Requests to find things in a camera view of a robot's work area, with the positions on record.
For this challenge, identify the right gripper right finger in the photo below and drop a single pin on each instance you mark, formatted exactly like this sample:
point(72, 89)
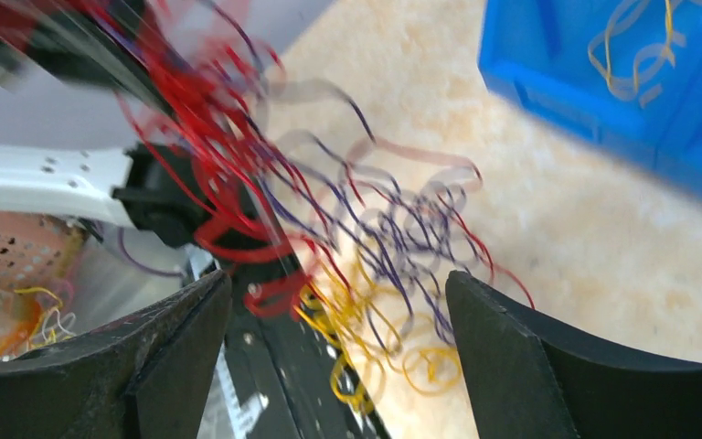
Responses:
point(529, 375)

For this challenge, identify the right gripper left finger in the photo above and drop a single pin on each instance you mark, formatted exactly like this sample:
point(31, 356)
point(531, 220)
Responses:
point(145, 375)

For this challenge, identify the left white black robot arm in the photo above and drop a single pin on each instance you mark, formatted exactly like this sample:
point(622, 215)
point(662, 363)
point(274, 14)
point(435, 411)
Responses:
point(167, 182)

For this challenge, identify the orange perforated electronics board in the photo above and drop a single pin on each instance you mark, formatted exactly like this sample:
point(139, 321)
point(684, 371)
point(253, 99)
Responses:
point(37, 254)

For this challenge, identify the blue three-compartment plastic bin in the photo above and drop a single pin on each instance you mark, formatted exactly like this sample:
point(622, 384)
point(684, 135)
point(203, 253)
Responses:
point(623, 75)

